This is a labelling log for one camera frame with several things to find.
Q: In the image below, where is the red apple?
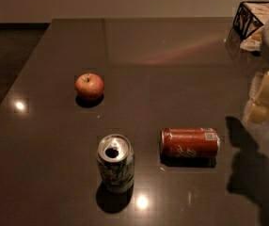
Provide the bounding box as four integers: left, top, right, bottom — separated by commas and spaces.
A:
74, 73, 104, 101

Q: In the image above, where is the red soda can lying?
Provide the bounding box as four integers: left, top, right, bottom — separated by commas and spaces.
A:
160, 128, 220, 158

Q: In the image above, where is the open green 7up can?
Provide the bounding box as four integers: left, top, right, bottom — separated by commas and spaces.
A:
97, 134, 135, 194

